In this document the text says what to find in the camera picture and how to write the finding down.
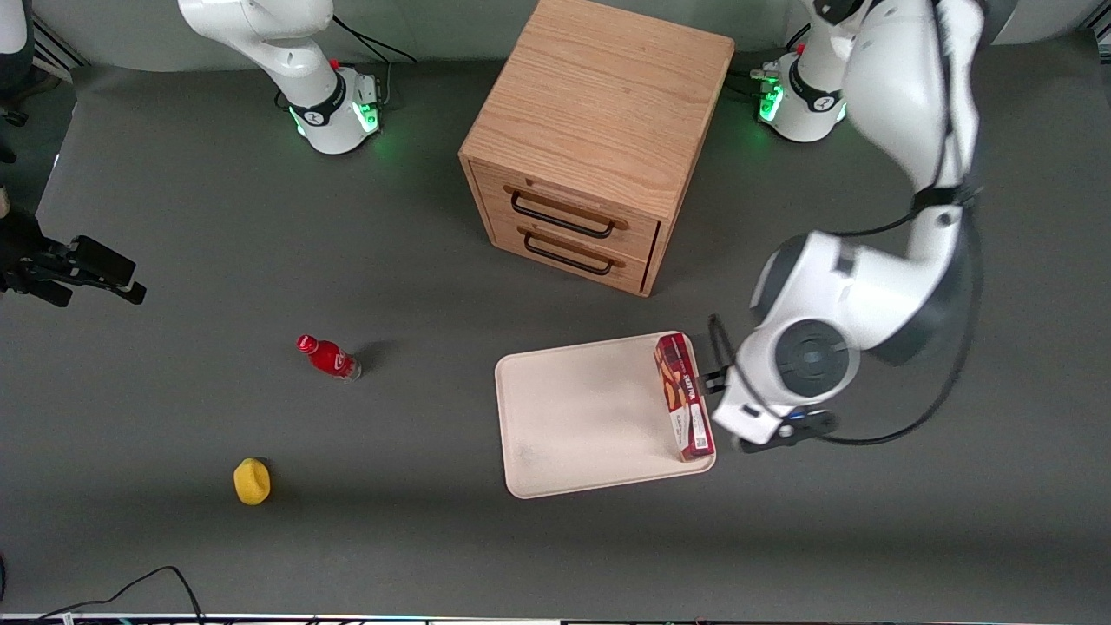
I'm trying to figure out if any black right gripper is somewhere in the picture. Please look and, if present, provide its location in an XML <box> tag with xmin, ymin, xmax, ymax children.
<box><xmin>0</xmin><ymin>203</ymin><xmax>148</xmax><ymax>308</ymax></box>

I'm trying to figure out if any black cable on table edge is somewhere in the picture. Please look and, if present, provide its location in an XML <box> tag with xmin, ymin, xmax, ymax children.
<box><xmin>35</xmin><ymin>566</ymin><xmax>206</xmax><ymax>625</ymax></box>

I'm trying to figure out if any black right base cable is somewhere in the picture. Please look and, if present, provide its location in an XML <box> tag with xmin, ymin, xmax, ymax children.
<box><xmin>332</xmin><ymin>14</ymin><xmax>418</xmax><ymax>65</ymax></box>

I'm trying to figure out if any beige plastic tray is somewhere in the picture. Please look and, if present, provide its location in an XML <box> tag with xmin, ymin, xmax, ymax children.
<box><xmin>494</xmin><ymin>331</ymin><xmax>718</xmax><ymax>500</ymax></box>

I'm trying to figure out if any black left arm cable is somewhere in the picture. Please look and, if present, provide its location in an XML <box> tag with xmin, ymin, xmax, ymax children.
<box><xmin>707</xmin><ymin>0</ymin><xmax>987</xmax><ymax>448</ymax></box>

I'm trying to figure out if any yellow toy fruit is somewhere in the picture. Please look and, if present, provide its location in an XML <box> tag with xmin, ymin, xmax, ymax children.
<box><xmin>233</xmin><ymin>457</ymin><xmax>272</xmax><ymax>506</ymax></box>

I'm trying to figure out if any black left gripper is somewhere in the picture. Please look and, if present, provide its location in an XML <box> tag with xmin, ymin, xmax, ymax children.
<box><xmin>700</xmin><ymin>369</ymin><xmax>841</xmax><ymax>455</ymax></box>

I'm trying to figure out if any red cookie box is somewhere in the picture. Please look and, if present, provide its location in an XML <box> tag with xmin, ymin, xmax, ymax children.
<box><xmin>654</xmin><ymin>332</ymin><xmax>717</xmax><ymax>463</ymax></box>

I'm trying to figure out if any wooden drawer front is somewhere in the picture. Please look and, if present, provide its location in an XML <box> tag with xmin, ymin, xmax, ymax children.
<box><xmin>469</xmin><ymin>161</ymin><xmax>662</xmax><ymax>263</ymax></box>
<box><xmin>488</xmin><ymin>215</ymin><xmax>652</xmax><ymax>293</ymax></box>

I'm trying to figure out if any wooden drawer cabinet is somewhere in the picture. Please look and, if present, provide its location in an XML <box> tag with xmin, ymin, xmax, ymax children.
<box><xmin>458</xmin><ymin>0</ymin><xmax>736</xmax><ymax>298</ymax></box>

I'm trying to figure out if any black drawer handle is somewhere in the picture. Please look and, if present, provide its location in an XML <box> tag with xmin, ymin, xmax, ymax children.
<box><xmin>510</xmin><ymin>191</ymin><xmax>617</xmax><ymax>240</ymax></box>
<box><xmin>523</xmin><ymin>227</ymin><xmax>615</xmax><ymax>277</ymax></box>

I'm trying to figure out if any small red bottle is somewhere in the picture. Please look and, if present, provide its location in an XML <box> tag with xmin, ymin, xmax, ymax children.
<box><xmin>296</xmin><ymin>334</ymin><xmax>363</xmax><ymax>383</ymax></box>

